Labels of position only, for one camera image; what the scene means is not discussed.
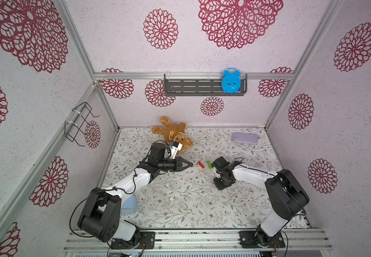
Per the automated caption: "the grey wall shelf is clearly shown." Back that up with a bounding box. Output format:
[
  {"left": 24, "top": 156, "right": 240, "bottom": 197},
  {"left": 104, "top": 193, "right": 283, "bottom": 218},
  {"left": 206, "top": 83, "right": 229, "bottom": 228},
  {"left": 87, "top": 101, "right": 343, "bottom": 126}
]
[{"left": 164, "top": 74, "right": 247, "bottom": 97}]

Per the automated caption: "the purple rectangular case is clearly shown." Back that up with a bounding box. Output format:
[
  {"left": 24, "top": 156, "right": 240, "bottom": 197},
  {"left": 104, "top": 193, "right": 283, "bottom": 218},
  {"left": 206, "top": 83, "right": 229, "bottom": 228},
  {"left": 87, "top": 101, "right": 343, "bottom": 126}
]
[{"left": 232, "top": 132, "right": 259, "bottom": 145}]

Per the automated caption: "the black wire wall rack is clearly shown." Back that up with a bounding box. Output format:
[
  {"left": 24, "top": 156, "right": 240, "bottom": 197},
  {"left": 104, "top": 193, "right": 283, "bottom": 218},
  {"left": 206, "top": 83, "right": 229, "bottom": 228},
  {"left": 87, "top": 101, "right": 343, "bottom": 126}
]
[{"left": 64, "top": 102, "right": 100, "bottom": 147}]

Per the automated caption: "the blue alarm clock toy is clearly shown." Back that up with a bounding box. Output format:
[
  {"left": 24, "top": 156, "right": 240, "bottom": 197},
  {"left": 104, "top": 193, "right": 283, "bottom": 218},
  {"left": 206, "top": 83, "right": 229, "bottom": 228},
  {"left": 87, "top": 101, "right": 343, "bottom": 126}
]
[{"left": 221, "top": 68, "right": 241, "bottom": 93}]

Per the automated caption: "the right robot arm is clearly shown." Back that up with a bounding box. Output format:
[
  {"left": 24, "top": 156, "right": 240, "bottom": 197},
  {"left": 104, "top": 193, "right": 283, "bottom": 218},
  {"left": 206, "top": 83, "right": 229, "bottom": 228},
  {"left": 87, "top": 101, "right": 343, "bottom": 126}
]
[{"left": 212, "top": 157, "right": 310, "bottom": 248}]

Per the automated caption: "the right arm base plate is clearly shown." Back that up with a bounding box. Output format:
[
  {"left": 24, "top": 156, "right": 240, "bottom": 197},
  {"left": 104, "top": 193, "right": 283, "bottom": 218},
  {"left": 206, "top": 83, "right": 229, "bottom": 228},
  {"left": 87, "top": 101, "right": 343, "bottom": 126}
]
[{"left": 239, "top": 230, "right": 286, "bottom": 248}]

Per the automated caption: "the red usb drive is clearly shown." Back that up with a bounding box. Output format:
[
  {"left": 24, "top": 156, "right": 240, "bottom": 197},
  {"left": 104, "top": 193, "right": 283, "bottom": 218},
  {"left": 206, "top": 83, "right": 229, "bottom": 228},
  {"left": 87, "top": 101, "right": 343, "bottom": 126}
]
[{"left": 197, "top": 161, "right": 205, "bottom": 169}]

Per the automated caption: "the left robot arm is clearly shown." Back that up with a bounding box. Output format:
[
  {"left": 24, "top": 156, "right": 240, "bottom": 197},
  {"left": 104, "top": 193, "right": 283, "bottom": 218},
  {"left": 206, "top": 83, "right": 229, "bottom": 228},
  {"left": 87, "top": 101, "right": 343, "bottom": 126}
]
[{"left": 70, "top": 140, "right": 193, "bottom": 250}]

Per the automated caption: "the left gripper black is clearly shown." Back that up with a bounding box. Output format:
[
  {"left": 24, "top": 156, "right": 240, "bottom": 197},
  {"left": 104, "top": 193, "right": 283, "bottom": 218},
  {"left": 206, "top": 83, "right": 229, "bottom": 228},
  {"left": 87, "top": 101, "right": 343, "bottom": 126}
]
[{"left": 158, "top": 156, "right": 192, "bottom": 173}]

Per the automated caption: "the brown teddy bear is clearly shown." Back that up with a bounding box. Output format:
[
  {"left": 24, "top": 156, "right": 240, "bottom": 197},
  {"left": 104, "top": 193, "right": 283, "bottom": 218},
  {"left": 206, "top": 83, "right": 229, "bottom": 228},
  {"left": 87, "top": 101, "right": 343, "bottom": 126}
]
[{"left": 151, "top": 116, "right": 194, "bottom": 151}]

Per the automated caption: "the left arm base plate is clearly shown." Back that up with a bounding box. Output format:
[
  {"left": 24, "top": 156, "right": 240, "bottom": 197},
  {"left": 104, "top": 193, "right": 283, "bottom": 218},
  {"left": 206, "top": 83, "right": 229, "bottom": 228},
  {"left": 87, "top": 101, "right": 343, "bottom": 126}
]
[{"left": 111, "top": 230, "right": 156, "bottom": 250}]

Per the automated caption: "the light blue cup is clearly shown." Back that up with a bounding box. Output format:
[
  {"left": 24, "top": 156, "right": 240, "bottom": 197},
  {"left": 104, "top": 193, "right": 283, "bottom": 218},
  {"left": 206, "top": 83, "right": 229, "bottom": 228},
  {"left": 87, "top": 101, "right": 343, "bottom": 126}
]
[{"left": 120, "top": 195, "right": 137, "bottom": 215}]

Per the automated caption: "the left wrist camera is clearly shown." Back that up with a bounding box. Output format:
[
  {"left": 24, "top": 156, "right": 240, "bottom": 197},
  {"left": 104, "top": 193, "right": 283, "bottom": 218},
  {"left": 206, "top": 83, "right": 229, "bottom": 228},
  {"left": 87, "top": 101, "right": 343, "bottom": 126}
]
[{"left": 169, "top": 141, "right": 183, "bottom": 159}]

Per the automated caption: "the aluminium front rail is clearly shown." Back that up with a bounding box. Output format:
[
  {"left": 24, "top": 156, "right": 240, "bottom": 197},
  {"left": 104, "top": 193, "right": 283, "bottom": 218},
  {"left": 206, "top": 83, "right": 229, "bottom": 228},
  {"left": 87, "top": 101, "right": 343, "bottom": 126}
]
[{"left": 62, "top": 229, "right": 334, "bottom": 253}]

